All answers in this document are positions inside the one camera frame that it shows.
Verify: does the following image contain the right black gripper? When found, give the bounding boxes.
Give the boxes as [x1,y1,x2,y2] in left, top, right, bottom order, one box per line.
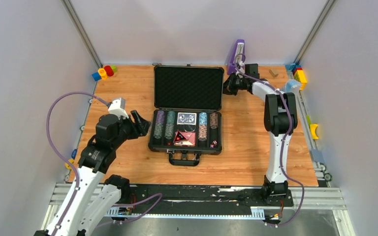
[215,72,248,96]

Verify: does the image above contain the purple chip stack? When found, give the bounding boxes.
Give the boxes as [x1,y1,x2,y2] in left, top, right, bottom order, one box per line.
[156,110,165,125]

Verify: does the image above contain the brown chip stack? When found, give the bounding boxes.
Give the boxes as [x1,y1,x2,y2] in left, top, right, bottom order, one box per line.
[209,113,218,129]

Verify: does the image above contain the light blue chip stack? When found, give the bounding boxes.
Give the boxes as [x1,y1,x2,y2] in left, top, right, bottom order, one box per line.
[199,112,208,126]

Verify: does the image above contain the black red case tag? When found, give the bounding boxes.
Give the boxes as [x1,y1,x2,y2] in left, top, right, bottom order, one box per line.
[173,131,193,146]

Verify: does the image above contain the red playing card box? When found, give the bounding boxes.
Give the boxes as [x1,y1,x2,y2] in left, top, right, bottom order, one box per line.
[191,132,196,147]

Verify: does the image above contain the black poker set case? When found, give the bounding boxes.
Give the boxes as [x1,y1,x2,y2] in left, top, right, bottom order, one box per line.
[148,65,224,167]

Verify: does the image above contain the clear round dealer button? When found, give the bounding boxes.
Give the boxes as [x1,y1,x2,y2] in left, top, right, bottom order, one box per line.
[183,124,196,132]

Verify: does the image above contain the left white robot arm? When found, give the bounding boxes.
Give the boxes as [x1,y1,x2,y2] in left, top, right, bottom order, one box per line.
[35,110,151,236]

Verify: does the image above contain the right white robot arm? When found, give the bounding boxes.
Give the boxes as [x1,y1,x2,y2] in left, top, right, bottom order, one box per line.
[223,63,298,205]

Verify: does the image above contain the purple metronome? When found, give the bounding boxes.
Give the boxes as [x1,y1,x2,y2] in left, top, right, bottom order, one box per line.
[226,39,245,75]

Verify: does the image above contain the blue playing card deck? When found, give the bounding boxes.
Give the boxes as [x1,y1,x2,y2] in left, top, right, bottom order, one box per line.
[177,112,197,125]

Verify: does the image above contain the small wooden block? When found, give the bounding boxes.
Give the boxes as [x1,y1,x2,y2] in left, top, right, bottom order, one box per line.
[269,68,279,78]

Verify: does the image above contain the dark red die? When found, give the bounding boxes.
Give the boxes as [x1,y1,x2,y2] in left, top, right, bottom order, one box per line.
[210,140,218,148]

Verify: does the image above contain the clear plastic bag blue contents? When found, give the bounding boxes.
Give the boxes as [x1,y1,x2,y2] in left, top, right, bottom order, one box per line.
[281,79,303,95]

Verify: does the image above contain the coloured toy cylinders cluster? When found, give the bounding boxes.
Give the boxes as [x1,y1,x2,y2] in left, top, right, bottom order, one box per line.
[92,65,118,81]

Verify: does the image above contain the coloured toy blocks stack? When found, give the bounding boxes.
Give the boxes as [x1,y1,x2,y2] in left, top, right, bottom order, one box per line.
[285,63,308,90]

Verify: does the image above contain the yellow blue round tags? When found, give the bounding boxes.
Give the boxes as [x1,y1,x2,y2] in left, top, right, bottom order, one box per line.
[65,149,77,170]

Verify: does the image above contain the black caster wheels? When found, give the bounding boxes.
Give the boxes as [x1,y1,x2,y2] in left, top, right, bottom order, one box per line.
[319,163,333,182]

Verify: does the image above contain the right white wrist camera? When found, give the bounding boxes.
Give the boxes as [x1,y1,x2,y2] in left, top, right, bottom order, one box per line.
[234,53,245,78]

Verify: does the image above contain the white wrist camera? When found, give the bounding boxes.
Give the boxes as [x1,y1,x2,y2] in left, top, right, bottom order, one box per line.
[108,97,129,119]
[234,53,245,78]

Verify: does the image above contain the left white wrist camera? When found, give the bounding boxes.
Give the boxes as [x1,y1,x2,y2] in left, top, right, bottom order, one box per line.
[108,97,129,119]

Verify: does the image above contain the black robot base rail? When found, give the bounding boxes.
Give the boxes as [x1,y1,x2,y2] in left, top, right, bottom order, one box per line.
[50,184,346,222]

